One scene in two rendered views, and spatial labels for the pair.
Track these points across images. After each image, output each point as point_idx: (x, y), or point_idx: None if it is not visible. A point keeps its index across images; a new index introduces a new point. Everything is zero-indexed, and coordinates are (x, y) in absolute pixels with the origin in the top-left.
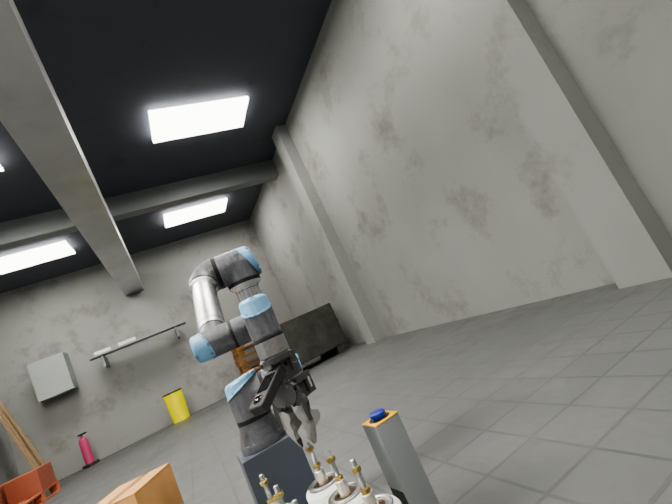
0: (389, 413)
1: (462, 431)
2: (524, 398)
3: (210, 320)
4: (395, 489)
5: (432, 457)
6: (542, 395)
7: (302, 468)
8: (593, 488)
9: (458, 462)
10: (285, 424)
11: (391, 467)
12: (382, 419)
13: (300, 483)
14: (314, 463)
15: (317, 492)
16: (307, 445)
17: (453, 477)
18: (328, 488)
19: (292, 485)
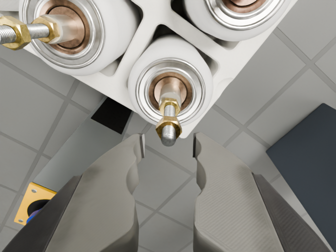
0: None
1: (151, 246)
2: None
3: None
4: (108, 127)
5: (173, 221)
6: None
7: (317, 204)
8: (5, 151)
9: (139, 207)
10: (238, 188)
11: (78, 136)
12: (30, 204)
13: (316, 184)
14: (169, 106)
15: (164, 57)
16: (166, 129)
17: (138, 190)
18: (141, 67)
19: (330, 179)
